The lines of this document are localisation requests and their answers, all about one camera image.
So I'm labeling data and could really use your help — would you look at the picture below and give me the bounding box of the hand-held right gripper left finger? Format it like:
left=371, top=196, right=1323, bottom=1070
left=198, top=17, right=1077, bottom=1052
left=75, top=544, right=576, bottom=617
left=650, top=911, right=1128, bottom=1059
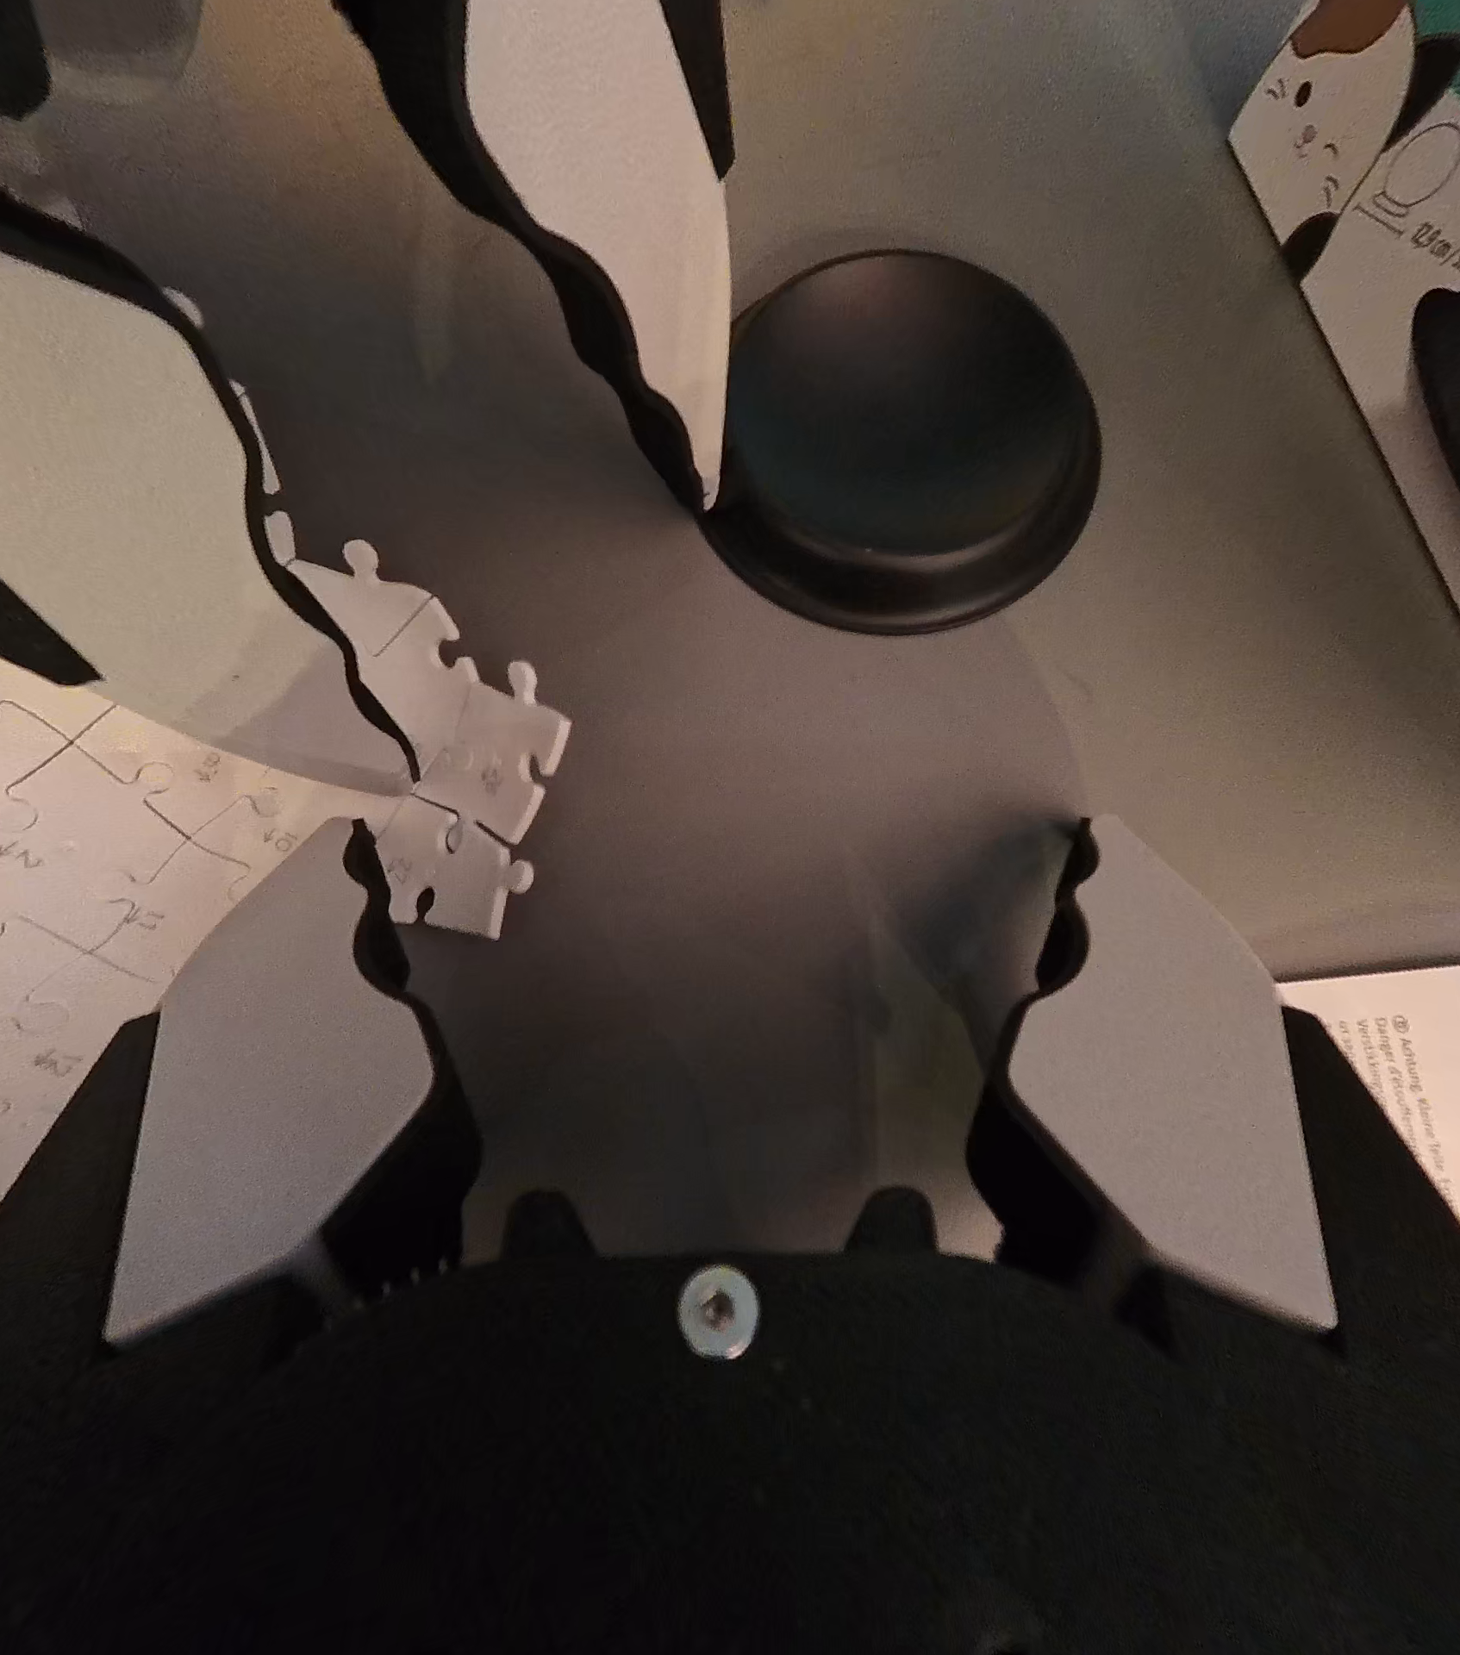
left=105, top=822, right=478, bottom=1345

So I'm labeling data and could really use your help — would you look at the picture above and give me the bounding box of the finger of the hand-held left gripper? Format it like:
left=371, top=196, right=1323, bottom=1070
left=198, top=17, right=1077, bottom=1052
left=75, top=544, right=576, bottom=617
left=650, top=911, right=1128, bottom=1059
left=0, top=157, right=421, bottom=797
left=331, top=0, right=738, bottom=511

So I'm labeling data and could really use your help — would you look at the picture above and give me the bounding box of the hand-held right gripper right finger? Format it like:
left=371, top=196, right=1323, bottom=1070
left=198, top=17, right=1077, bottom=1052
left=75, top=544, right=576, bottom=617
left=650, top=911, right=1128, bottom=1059
left=977, top=815, right=1341, bottom=1338

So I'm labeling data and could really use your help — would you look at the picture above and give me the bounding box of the assembled white puzzle section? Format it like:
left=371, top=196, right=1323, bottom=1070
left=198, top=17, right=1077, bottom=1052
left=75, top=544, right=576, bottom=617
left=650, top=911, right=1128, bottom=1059
left=0, top=285, right=576, bottom=1267

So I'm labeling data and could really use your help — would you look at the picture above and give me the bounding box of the black round ball stand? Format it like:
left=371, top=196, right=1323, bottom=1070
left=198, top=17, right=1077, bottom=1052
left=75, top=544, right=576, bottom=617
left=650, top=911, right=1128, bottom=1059
left=705, top=252, right=1107, bottom=629

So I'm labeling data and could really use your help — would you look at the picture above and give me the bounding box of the colourful puzzle box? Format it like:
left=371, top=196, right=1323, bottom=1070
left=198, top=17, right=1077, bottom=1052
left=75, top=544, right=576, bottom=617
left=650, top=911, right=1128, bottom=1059
left=1227, top=0, right=1460, bottom=803

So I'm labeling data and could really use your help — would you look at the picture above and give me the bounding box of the white instruction leaflet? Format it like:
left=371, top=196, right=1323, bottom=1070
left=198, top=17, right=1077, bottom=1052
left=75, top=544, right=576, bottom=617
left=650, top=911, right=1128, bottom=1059
left=1280, top=956, right=1460, bottom=1374

